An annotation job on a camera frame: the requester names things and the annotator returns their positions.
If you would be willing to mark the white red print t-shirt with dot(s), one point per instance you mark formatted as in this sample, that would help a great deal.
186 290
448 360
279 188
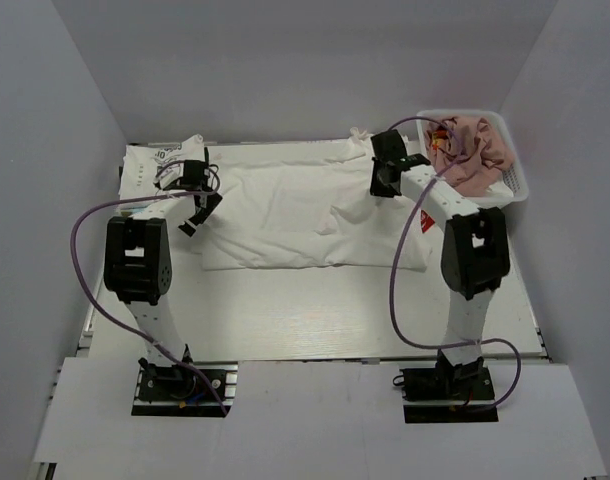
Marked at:
289 206

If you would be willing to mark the pink t-shirt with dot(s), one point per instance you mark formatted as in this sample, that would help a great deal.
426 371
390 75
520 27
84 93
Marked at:
478 150

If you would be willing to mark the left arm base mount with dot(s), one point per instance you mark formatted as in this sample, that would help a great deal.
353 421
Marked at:
167 392

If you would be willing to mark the plain white t-shirt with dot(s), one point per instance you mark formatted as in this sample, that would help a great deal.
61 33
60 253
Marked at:
500 189

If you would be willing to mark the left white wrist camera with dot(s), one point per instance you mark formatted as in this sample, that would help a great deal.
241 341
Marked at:
169 176

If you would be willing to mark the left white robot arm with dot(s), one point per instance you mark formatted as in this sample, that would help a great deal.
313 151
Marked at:
138 264

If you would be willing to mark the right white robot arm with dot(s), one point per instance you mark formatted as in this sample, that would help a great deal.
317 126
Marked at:
474 256

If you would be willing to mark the folded white cartoon t-shirt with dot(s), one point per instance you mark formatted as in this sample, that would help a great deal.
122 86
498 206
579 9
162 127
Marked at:
141 163

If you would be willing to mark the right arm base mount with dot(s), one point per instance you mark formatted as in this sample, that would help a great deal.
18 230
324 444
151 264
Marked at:
429 397

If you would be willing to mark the white plastic basket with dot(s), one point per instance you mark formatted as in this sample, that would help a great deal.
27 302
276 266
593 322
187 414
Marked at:
514 176

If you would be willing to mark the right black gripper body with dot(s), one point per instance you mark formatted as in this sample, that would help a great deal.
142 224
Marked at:
378 187

